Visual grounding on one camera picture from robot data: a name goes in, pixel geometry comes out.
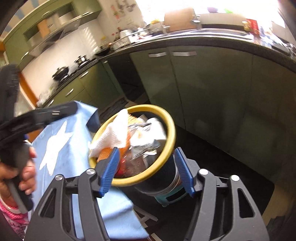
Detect crushed clear plastic bottle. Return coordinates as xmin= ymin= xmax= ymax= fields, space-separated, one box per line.
xmin=121 ymin=154 xmax=149 ymax=178

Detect wooden cutting board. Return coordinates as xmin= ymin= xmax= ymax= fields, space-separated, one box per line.
xmin=164 ymin=8 xmax=196 ymax=32

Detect yellow rimmed dark trash bin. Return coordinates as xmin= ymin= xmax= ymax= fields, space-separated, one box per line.
xmin=89 ymin=104 xmax=180 ymax=196

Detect white paper tissue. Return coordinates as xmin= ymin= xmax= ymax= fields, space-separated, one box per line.
xmin=89 ymin=109 xmax=128 ymax=157

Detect black wok with lid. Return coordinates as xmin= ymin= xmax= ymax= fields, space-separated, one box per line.
xmin=52 ymin=66 xmax=69 ymax=81

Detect green upper cabinets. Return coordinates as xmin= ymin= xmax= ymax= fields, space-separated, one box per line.
xmin=1 ymin=0 xmax=102 ymax=68

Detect orange foam fruit net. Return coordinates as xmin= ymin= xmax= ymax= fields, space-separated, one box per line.
xmin=96 ymin=115 xmax=139 ymax=163

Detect white dish rack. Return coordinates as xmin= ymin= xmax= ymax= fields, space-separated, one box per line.
xmin=110 ymin=30 xmax=138 ymax=51

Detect crushed red cola can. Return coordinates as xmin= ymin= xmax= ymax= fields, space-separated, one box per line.
xmin=114 ymin=159 xmax=126 ymax=178

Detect black frying pan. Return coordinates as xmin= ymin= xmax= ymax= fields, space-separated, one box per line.
xmin=94 ymin=48 xmax=110 ymax=57

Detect green cabinets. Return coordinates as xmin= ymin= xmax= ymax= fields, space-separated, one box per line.
xmin=1 ymin=0 xmax=102 ymax=68
xmin=41 ymin=44 xmax=296 ymax=186

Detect small steel pot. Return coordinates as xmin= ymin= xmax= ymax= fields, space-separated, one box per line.
xmin=74 ymin=55 xmax=89 ymax=66

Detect green lower cabinets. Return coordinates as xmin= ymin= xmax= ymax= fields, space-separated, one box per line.
xmin=41 ymin=44 xmax=296 ymax=186

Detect steel range hood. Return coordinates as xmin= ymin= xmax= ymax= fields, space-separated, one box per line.
xmin=29 ymin=17 xmax=81 ymax=57

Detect person's left hand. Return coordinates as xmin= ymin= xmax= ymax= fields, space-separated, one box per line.
xmin=0 ymin=146 xmax=38 ymax=208

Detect blue patterned tablecloth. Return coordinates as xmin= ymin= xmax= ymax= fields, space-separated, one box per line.
xmin=32 ymin=102 xmax=149 ymax=240

